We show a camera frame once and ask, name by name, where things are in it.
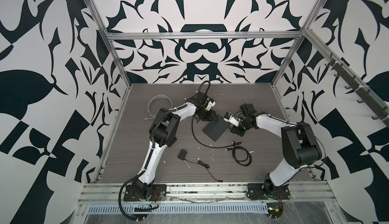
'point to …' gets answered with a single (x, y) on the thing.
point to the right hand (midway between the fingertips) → (235, 127)
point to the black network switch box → (215, 129)
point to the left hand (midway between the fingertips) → (218, 117)
